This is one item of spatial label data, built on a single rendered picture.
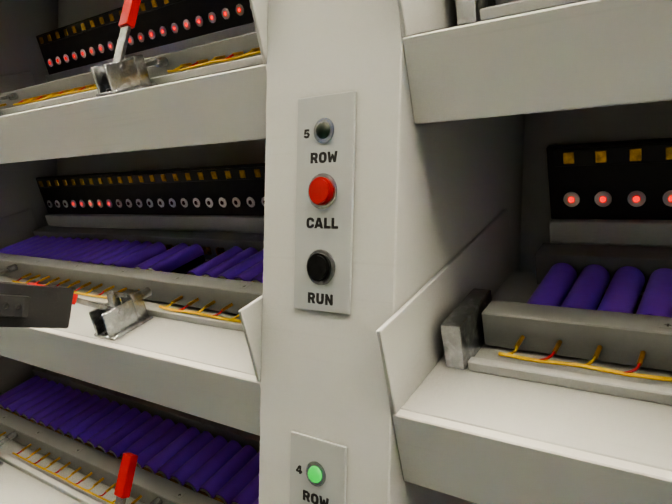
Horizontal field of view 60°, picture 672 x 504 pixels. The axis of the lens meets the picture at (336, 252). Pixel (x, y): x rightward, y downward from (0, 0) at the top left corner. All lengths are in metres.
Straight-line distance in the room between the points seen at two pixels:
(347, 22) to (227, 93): 0.10
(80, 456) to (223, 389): 0.31
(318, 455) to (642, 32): 0.27
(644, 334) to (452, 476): 0.12
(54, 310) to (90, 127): 0.16
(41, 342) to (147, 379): 0.15
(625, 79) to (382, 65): 0.12
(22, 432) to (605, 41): 0.70
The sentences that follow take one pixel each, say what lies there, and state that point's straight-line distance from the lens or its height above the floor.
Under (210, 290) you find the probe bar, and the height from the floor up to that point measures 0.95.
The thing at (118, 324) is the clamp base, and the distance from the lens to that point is 0.51.
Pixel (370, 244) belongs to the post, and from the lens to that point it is 0.31.
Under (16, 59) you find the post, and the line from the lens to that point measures 0.97.
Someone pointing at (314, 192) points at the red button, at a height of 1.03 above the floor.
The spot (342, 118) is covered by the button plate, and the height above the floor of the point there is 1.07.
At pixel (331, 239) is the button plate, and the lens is 0.32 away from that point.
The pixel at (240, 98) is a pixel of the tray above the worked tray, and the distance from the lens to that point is 0.39.
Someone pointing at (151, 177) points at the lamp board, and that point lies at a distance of 0.70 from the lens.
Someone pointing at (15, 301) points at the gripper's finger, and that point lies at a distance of 0.45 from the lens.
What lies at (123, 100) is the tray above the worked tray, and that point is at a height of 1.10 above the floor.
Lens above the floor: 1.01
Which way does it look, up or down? 2 degrees down
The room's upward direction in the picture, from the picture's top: 1 degrees clockwise
